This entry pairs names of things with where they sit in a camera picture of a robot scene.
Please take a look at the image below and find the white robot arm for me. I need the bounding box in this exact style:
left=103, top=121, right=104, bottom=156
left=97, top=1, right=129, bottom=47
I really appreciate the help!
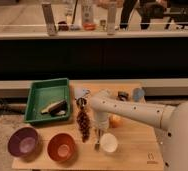
left=90, top=90, right=188, bottom=171

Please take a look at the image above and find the green plastic tray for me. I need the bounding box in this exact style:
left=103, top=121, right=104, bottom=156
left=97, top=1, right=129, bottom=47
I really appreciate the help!
left=24, top=78, right=71, bottom=125

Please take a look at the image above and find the orange fruit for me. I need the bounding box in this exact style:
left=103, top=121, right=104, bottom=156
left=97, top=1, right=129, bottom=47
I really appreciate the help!
left=109, top=115, right=122, bottom=128

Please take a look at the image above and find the dark grape bunch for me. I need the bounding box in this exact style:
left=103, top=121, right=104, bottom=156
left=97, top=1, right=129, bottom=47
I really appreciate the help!
left=77, top=110, right=90, bottom=142

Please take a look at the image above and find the small white bowl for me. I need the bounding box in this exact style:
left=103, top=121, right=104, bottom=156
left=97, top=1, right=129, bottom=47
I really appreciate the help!
left=100, top=133, right=118, bottom=153

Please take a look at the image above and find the dark small can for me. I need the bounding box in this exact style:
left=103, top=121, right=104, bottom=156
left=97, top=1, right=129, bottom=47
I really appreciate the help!
left=118, top=91, right=129, bottom=101

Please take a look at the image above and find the wooden board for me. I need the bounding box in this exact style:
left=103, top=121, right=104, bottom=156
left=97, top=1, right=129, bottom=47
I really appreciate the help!
left=12, top=80, right=165, bottom=171

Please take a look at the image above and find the dark eggplant toy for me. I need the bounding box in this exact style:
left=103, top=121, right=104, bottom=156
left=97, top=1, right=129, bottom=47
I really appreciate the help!
left=41, top=100, right=67, bottom=116

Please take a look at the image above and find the orange bowl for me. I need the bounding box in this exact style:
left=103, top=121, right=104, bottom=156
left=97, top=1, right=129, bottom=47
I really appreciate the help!
left=47, top=133, right=76, bottom=162

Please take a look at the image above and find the purple bowl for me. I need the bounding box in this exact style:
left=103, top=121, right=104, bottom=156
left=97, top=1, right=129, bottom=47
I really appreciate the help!
left=7, top=127, right=39, bottom=157

